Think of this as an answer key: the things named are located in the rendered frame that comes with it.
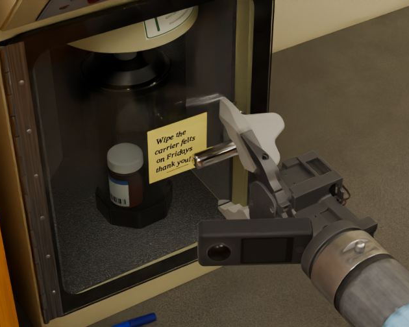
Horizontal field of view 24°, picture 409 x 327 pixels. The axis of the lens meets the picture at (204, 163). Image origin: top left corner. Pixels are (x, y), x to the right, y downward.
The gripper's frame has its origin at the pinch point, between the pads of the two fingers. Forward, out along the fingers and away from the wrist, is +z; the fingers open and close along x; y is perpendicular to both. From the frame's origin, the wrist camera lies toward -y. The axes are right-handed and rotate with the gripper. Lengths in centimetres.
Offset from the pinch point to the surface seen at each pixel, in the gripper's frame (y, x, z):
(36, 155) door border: -19.1, 4.7, 4.4
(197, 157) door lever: -2.4, 0.8, -0.4
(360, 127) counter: 40, -26, 20
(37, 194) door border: -19.6, -0.6, 4.4
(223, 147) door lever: 1.0, 0.8, -0.5
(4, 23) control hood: -20.9, 22.7, 1.9
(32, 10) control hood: -19.0, 24.7, -0.5
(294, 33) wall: 47, -26, 49
